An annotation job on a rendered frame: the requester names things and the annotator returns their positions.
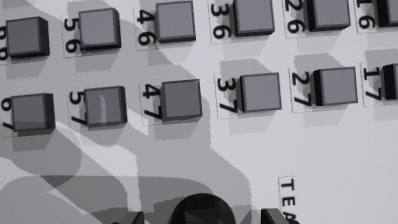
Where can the grey metal cabinet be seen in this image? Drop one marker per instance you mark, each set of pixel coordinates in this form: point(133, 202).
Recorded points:
point(323, 73)

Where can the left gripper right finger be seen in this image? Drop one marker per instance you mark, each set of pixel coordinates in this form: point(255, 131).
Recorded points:
point(274, 216)

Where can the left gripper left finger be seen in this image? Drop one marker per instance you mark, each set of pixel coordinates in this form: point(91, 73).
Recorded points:
point(132, 218)

